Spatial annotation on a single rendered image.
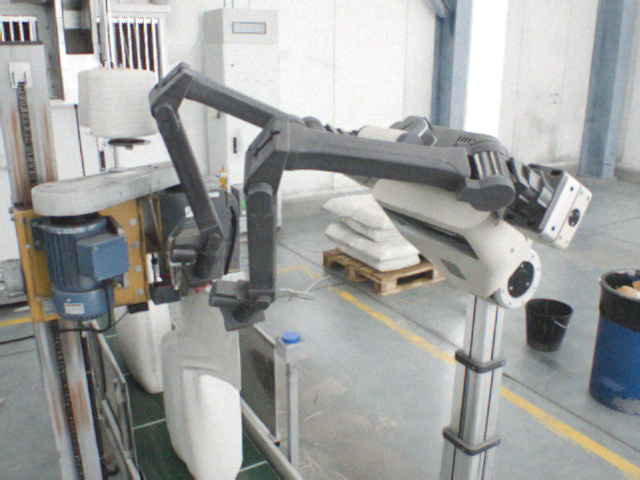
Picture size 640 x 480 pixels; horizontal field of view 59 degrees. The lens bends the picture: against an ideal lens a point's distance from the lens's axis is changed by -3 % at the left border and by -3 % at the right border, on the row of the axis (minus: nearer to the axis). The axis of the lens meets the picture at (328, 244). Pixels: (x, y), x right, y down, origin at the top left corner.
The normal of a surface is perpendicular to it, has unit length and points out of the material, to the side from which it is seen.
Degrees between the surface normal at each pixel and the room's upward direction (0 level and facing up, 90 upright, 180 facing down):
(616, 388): 93
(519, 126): 90
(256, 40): 90
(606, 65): 90
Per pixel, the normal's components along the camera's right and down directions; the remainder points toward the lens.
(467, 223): -0.54, -0.63
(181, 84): 0.30, 0.58
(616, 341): -0.83, 0.21
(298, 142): 0.24, -0.54
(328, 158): 0.06, 0.80
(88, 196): 0.78, 0.20
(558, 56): 0.52, 0.26
